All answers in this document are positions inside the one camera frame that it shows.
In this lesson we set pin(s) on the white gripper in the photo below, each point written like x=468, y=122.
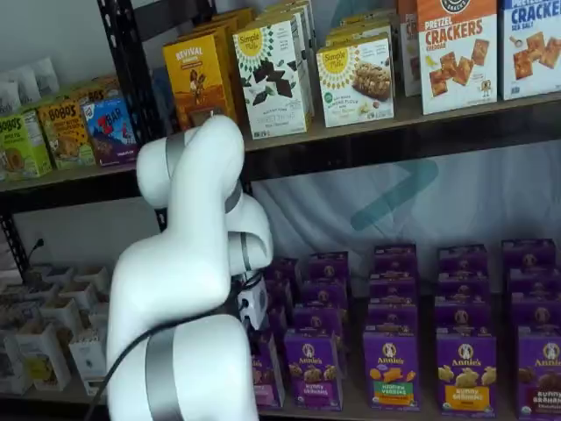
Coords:
x=254, y=302

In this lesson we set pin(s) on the purple Annie's box pink patch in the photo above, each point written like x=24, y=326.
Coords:
x=268, y=373

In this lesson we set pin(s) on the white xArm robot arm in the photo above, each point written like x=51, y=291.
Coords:
x=175, y=263

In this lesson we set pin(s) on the purple Annie's snack box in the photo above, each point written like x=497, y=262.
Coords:
x=324, y=291
x=462, y=259
x=532, y=280
x=537, y=311
x=393, y=287
x=394, y=259
x=462, y=287
x=285, y=268
x=328, y=265
x=280, y=291
x=528, y=254
x=392, y=316
x=317, y=318
x=462, y=316
x=277, y=318

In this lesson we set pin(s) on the purple Annie's box violet patch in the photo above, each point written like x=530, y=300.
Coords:
x=313, y=373

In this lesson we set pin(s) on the purple Annie's box green patch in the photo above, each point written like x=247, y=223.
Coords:
x=390, y=373

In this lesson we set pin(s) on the white patterned pantry box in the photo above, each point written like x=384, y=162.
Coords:
x=24, y=313
x=13, y=364
x=41, y=291
x=96, y=313
x=92, y=274
x=79, y=293
x=44, y=355
x=87, y=351
x=57, y=274
x=63, y=313

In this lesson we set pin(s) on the purple Annie's box yellow patch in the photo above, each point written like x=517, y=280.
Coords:
x=466, y=373

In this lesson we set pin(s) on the Simple Mills chocolate thins box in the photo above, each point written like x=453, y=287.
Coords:
x=302, y=5
x=269, y=87
x=309, y=79

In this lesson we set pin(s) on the blue Zbar box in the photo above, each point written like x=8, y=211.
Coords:
x=107, y=131

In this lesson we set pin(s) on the orange Revival snack box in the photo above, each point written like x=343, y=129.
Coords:
x=227, y=48
x=193, y=79
x=241, y=18

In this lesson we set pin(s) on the Simple Mills yellow bars box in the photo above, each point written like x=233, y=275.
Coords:
x=357, y=33
x=355, y=87
x=368, y=19

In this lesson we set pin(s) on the yellow Bobo's box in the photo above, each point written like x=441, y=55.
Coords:
x=66, y=136
x=98, y=92

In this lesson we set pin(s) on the purple Annie's chocolate bunny box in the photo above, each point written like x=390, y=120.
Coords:
x=541, y=373

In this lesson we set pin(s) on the red pretzel crackers box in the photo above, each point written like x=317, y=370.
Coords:
x=407, y=52

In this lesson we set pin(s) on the cheddar pretzel crackers box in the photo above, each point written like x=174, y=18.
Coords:
x=458, y=66

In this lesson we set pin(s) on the blue pretzel crackers box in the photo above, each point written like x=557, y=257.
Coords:
x=532, y=52

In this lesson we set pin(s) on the white backdrop sheet teal logo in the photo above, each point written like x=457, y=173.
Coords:
x=307, y=210

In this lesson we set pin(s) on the black metal shelving unit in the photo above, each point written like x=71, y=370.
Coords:
x=66, y=193
x=394, y=151

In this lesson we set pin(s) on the black power plug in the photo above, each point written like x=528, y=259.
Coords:
x=38, y=243

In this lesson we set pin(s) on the white pouch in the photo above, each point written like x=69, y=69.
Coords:
x=44, y=74
x=24, y=83
x=9, y=98

